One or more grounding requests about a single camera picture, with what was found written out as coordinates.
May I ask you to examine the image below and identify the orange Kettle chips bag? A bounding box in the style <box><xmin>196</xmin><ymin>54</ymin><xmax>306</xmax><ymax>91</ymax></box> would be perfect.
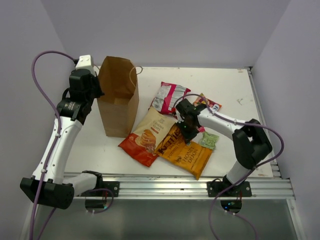
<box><xmin>155</xmin><ymin>124</ymin><xmax>213</xmax><ymax>180</ymax></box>

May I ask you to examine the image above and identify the brown paper bag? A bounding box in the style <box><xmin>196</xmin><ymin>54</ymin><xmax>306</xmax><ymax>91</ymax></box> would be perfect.
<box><xmin>97</xmin><ymin>56</ymin><xmax>139</xmax><ymax>138</ymax></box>

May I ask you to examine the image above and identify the pink silver chips bag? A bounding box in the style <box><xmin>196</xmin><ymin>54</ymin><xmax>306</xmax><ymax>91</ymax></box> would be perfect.
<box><xmin>150</xmin><ymin>81</ymin><xmax>191</xmax><ymax>115</ymax></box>

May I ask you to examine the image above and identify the cassava chips bag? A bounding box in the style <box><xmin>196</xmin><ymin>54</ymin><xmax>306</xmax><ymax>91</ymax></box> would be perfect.
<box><xmin>118</xmin><ymin>106</ymin><xmax>175</xmax><ymax>167</ymax></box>

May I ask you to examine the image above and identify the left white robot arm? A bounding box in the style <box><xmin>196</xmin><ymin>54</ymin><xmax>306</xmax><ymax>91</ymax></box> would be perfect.
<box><xmin>20</xmin><ymin>68</ymin><xmax>104</xmax><ymax>210</ymax></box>

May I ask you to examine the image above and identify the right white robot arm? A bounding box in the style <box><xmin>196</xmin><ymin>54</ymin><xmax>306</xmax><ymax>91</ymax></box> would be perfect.
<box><xmin>175</xmin><ymin>99</ymin><xmax>273</xmax><ymax>197</ymax></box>

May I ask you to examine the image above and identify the small pink candy packet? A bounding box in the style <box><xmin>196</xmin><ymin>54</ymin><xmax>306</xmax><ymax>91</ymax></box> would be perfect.
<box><xmin>197</xmin><ymin>126</ymin><xmax>206</xmax><ymax>133</ymax></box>

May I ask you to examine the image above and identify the small green candy packet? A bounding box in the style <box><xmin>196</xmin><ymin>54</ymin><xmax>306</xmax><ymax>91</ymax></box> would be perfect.
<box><xmin>198</xmin><ymin>131</ymin><xmax>219</xmax><ymax>150</ymax></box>

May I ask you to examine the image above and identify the colourful fruit candy packet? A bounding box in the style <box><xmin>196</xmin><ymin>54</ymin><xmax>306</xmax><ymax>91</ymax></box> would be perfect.
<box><xmin>193</xmin><ymin>93</ymin><xmax>222</xmax><ymax>111</ymax></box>

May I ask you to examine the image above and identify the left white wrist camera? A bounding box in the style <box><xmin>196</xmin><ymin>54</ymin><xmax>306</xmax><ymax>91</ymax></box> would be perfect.
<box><xmin>75</xmin><ymin>54</ymin><xmax>94</xmax><ymax>71</ymax></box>

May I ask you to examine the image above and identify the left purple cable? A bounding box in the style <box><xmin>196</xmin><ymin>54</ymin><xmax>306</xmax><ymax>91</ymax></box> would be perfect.
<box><xmin>29</xmin><ymin>50</ymin><xmax>78</xmax><ymax>240</ymax></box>

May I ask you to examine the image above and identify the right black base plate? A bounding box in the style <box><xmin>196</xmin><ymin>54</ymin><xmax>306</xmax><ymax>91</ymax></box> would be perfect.
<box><xmin>206</xmin><ymin>178</ymin><xmax>253</xmax><ymax>198</ymax></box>

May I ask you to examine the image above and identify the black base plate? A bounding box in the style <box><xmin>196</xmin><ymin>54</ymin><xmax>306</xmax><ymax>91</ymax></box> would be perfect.
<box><xmin>206</xmin><ymin>178</ymin><xmax>253</xmax><ymax>198</ymax></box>
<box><xmin>78</xmin><ymin>181</ymin><xmax>120</xmax><ymax>198</ymax></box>

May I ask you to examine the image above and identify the aluminium extrusion rail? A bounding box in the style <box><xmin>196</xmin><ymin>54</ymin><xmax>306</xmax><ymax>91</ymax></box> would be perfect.
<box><xmin>102</xmin><ymin>174</ymin><xmax>295</xmax><ymax>200</ymax></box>

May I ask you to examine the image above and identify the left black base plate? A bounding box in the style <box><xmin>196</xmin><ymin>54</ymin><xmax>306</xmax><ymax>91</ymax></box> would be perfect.
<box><xmin>78</xmin><ymin>181</ymin><xmax>120</xmax><ymax>198</ymax></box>

